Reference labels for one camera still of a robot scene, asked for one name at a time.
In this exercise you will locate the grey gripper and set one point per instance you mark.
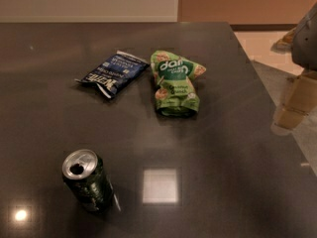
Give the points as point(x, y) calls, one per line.
point(306, 45)

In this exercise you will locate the green rice chip bag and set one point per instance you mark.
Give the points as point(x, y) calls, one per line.
point(173, 74)

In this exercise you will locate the blue chip bag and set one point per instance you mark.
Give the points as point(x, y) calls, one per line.
point(115, 73)

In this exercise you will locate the green soda can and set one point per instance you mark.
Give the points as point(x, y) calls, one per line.
point(83, 172)

